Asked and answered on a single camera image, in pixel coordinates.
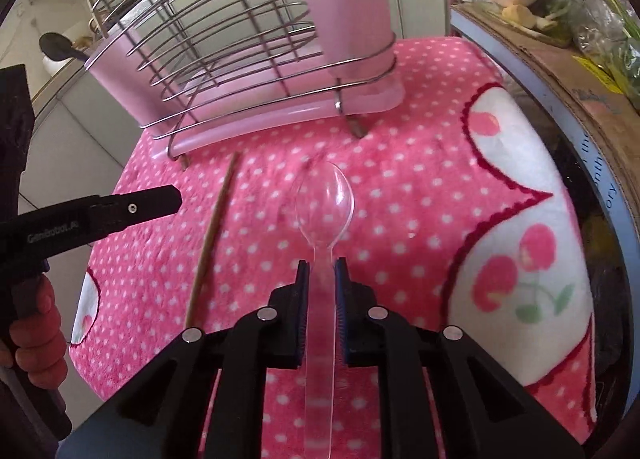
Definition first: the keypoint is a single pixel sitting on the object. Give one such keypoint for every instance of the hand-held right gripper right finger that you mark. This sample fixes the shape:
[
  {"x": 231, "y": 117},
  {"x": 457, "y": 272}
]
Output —
[{"x": 342, "y": 309}]

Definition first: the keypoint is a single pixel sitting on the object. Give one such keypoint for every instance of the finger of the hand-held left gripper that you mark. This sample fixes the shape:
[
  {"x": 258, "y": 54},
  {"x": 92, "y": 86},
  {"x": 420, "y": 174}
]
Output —
[{"x": 145, "y": 204}]

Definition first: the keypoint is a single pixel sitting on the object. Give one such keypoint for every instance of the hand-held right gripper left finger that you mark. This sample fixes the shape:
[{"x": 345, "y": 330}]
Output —
[{"x": 301, "y": 309}]

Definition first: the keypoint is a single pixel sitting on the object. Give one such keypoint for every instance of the wooden chopstick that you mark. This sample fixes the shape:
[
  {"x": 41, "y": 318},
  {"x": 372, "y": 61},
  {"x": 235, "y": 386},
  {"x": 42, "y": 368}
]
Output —
[{"x": 212, "y": 239}]

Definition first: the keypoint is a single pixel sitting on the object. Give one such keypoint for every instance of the clear plastic spoon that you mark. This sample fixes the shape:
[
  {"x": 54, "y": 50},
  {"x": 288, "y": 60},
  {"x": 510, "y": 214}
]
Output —
[{"x": 325, "y": 209}]

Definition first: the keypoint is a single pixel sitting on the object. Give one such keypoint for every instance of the black plastic spoon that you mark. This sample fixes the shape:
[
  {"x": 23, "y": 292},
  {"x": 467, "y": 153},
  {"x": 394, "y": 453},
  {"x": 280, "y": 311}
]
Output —
[{"x": 52, "y": 45}]

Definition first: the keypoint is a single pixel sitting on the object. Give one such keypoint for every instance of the person's left hand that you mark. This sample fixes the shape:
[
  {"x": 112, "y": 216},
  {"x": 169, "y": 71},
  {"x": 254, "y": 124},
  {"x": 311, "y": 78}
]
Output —
[{"x": 35, "y": 344}]

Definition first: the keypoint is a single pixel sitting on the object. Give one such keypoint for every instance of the grey kitchen cabinet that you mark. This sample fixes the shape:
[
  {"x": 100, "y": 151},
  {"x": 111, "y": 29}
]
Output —
[{"x": 75, "y": 139}]

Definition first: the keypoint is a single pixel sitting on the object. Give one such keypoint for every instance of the pink plastic drip tray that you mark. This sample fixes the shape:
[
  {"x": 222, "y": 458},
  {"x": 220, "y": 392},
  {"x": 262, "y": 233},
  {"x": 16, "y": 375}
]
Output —
[{"x": 250, "y": 121}]

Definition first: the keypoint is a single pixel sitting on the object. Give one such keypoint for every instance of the pink polka dot blanket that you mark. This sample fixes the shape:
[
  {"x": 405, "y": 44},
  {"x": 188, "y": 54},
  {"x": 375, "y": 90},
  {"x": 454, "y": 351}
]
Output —
[{"x": 425, "y": 179}]

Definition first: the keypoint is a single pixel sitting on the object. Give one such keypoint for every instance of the round metal storage shelf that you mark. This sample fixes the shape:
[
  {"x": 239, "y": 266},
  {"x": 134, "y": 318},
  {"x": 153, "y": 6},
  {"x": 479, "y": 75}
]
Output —
[{"x": 565, "y": 109}]

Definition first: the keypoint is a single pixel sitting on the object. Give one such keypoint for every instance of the cardboard box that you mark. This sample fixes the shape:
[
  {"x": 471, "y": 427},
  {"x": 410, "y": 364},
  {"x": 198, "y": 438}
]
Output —
[{"x": 575, "y": 84}]

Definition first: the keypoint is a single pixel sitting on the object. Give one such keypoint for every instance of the plastic bag of greens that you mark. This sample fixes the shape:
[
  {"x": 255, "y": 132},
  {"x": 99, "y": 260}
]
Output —
[{"x": 605, "y": 39}]

